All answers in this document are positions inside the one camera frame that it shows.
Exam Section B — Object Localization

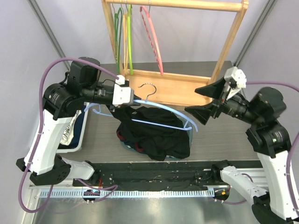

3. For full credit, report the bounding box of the light blue hanger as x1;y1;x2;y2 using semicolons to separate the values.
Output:
84;83;199;133

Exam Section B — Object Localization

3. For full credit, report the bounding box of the black tank top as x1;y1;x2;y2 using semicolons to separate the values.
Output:
112;106;189;142
116;126;191;161

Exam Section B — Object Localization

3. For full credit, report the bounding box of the navy maroon-trim tank top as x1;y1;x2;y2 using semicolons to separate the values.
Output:
116;130;146;154

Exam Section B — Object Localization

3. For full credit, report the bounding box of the green hanger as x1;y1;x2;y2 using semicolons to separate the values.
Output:
112;5;123;74

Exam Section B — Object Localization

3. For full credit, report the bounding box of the neon yellow hanger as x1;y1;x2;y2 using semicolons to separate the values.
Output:
127;5;133;75

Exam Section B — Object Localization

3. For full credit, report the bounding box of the pink hanger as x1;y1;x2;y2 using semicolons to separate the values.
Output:
140;6;164;76

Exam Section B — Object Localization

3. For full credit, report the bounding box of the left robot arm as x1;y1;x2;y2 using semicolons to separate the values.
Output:
16;57;135;186

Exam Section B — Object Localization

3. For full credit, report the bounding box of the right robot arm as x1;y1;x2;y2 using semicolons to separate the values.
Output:
185;79;299;224

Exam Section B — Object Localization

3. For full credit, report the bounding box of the blue plastic tub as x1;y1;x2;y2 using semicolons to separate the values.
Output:
119;121;194;160

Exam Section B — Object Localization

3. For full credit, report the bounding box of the wooden clothes rack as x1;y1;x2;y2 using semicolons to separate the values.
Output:
102;0;249;107

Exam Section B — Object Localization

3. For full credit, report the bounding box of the white laundry basket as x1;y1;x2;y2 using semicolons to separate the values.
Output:
57;107;88;154

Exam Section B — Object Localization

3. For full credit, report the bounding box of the navy folded garment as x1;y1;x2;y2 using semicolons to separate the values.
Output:
69;110;85;148

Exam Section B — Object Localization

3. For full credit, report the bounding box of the white printed shirt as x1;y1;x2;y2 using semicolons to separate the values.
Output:
60;110;81;146

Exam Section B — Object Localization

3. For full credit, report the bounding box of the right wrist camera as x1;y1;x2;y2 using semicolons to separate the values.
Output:
224;66;247;100

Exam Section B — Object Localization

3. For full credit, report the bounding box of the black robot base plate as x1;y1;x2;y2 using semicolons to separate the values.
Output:
85;161;227;191

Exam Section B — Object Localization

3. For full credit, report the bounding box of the white cable duct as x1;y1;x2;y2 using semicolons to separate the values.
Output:
50;189;214;198

